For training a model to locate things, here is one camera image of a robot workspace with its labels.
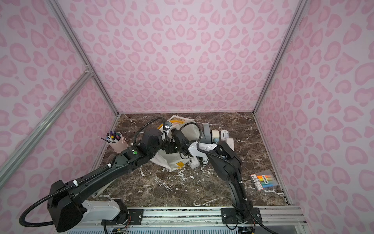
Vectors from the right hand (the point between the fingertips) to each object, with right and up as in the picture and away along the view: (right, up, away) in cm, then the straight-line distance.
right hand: (170, 146), depth 96 cm
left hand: (+1, +11, -19) cm, 22 cm away
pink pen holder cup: (-32, +5, -7) cm, 33 cm away
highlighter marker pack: (+56, -17, -12) cm, 59 cm away
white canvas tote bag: (+4, -6, -9) cm, 12 cm away
